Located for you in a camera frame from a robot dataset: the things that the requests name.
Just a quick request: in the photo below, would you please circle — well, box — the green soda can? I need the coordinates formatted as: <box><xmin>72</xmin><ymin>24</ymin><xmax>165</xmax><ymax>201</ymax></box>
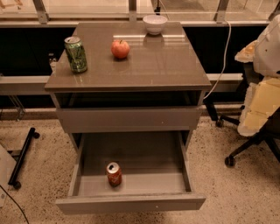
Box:
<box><xmin>64</xmin><ymin>36</ymin><xmax>88</xmax><ymax>73</ymax></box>

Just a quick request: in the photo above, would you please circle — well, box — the black office chair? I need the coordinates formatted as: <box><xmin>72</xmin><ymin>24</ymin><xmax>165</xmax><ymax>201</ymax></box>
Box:
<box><xmin>203</xmin><ymin>63</ymin><xmax>280</xmax><ymax>167</ymax></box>

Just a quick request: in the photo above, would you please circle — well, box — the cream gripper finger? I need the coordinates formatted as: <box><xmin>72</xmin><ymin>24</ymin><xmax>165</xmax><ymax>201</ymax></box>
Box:
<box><xmin>234</xmin><ymin>40</ymin><xmax>257</xmax><ymax>63</ymax></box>
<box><xmin>237</xmin><ymin>78</ymin><xmax>280</xmax><ymax>137</ymax></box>

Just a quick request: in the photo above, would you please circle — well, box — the red coke can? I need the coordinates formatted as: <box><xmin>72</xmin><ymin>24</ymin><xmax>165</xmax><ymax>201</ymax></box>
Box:
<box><xmin>106</xmin><ymin>162</ymin><xmax>122</xmax><ymax>186</ymax></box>

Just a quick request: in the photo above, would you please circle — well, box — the black floor cable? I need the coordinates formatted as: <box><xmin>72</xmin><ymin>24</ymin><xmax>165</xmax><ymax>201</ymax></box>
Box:
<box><xmin>0</xmin><ymin>185</ymin><xmax>30</xmax><ymax>224</ymax></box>

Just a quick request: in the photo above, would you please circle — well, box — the black wheeled stand base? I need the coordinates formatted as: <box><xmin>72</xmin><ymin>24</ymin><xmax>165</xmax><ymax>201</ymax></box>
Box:
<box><xmin>8</xmin><ymin>128</ymin><xmax>40</xmax><ymax>190</ymax></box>

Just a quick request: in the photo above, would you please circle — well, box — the grey drawer cabinet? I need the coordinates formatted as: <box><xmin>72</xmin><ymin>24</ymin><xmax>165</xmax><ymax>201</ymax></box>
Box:
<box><xmin>45</xmin><ymin>22</ymin><xmax>210</xmax><ymax>147</ymax></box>

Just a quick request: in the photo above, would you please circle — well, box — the white cable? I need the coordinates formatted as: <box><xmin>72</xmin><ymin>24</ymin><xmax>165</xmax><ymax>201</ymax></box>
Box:
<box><xmin>203</xmin><ymin>20</ymin><xmax>232</xmax><ymax>101</ymax></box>

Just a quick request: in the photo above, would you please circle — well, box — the open grey middle drawer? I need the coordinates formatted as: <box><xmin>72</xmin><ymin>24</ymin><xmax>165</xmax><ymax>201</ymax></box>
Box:
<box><xmin>55</xmin><ymin>130</ymin><xmax>207</xmax><ymax>216</ymax></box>

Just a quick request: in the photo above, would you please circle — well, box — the white bowl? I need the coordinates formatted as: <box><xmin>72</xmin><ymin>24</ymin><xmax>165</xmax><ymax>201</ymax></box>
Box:
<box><xmin>143</xmin><ymin>15</ymin><xmax>167</xmax><ymax>35</ymax></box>

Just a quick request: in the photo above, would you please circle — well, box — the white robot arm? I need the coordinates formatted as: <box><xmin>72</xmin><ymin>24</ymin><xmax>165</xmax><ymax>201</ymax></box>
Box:
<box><xmin>234</xmin><ymin>15</ymin><xmax>280</xmax><ymax>137</ymax></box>

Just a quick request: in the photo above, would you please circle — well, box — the red apple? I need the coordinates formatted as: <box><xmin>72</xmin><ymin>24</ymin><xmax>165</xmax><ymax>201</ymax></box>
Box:
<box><xmin>111</xmin><ymin>39</ymin><xmax>130</xmax><ymax>60</ymax></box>

